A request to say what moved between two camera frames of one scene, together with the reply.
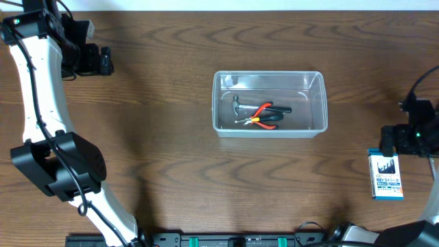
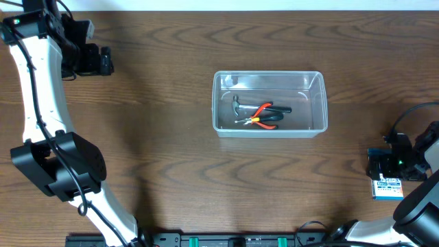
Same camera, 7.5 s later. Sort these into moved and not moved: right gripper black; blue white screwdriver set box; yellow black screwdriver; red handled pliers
Moved: right gripper black
Not moved: blue white screwdriver set box; red handled pliers; yellow black screwdriver
